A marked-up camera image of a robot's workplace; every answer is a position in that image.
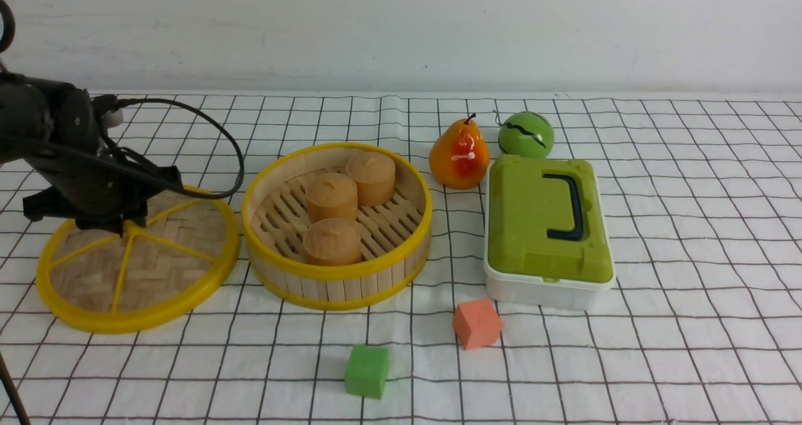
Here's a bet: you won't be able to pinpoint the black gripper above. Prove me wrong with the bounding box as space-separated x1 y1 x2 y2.
23 89 183 236

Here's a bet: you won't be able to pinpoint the yellow woven bamboo steamer lid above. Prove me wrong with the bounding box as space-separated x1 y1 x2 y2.
36 192 240 335

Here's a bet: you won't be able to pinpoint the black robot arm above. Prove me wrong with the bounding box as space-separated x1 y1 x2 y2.
1 73 183 234

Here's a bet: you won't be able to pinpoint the bamboo steamer basket yellow rims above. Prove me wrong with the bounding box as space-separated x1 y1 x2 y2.
241 142 433 310

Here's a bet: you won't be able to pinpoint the green lid white plastic box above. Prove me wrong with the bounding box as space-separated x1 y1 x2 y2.
483 154 616 311

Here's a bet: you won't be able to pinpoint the black tripod leg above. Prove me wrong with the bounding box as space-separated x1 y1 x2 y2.
0 355 31 425

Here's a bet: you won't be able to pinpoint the tan toy bun middle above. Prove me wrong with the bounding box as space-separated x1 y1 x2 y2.
305 172 358 223

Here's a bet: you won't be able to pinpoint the tan toy bun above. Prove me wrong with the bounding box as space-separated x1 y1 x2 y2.
305 172 358 223
303 218 363 267
345 151 396 207

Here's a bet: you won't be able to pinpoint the tan toy bun front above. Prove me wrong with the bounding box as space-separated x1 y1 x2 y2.
303 218 363 267

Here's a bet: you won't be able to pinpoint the tan toy bun rear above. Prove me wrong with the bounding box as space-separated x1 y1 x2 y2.
345 151 396 207

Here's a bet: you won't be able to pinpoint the green foam cube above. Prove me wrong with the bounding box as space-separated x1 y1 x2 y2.
344 344 390 399

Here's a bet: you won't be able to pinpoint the orange red toy pear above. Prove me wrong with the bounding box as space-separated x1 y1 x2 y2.
429 113 490 190

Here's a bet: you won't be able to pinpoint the orange foam cube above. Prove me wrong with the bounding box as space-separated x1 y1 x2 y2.
452 298 503 350

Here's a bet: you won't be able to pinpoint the green toy apple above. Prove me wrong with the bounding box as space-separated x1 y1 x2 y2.
498 111 555 159

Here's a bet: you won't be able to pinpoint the white black grid tablecloth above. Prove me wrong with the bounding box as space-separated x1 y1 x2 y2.
2 93 800 424

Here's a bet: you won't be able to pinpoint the black cable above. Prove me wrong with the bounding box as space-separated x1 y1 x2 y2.
0 97 246 201

